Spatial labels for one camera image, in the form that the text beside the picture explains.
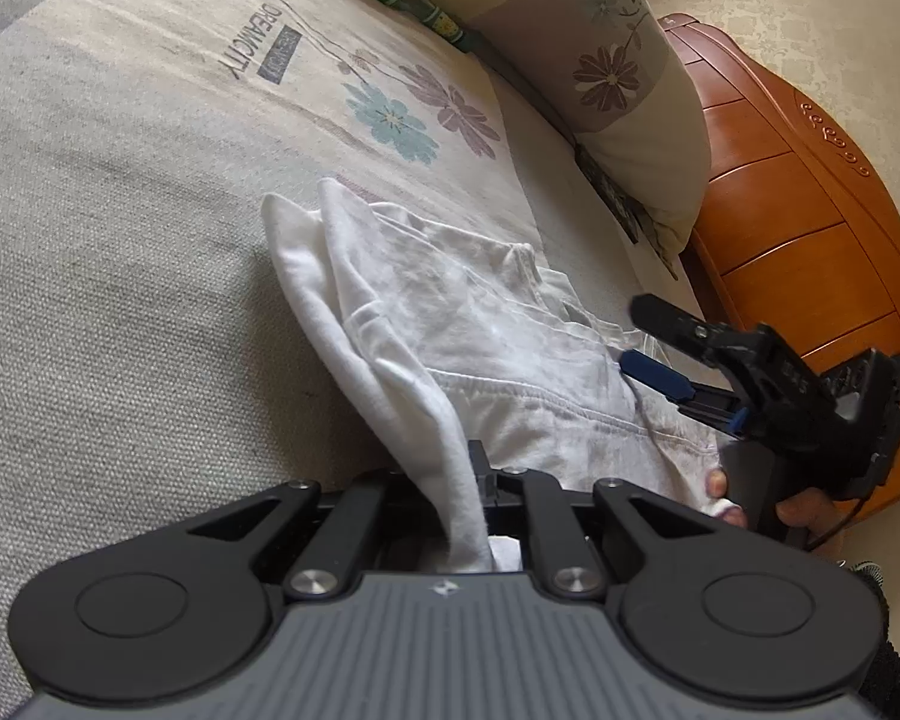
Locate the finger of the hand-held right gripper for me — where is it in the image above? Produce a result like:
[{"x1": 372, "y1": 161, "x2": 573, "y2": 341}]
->
[
  {"x1": 628, "y1": 294, "x2": 725, "y2": 362},
  {"x1": 618, "y1": 349, "x2": 747, "y2": 437}
]

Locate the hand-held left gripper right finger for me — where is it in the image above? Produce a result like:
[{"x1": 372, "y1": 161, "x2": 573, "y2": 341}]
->
[{"x1": 466, "y1": 439, "x2": 722, "y2": 602}]

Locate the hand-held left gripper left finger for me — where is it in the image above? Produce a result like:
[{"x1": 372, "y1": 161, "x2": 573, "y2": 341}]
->
[{"x1": 186, "y1": 469, "x2": 425, "y2": 602}]

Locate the white printed t-shirt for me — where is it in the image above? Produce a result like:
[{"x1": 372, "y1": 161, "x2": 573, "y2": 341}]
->
[{"x1": 261, "y1": 176, "x2": 730, "y2": 575}]

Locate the person's right forearm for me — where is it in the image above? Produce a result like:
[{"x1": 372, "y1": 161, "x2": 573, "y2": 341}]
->
[{"x1": 832, "y1": 559, "x2": 900, "y2": 720}]

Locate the person's right hand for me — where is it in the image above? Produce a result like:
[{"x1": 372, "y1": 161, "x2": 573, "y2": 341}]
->
[{"x1": 703, "y1": 467, "x2": 835, "y2": 535}]

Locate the wooden bed headboard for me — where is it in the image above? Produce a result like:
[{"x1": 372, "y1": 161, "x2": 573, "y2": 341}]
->
[{"x1": 656, "y1": 13, "x2": 900, "y2": 530}]

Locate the floral patchwork pillow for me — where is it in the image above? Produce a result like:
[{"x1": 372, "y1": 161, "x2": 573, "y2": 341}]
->
[{"x1": 407, "y1": 0, "x2": 710, "y2": 260}]

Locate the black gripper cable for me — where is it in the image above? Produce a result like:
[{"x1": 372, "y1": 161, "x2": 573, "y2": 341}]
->
[{"x1": 808, "y1": 491, "x2": 875, "y2": 552}]

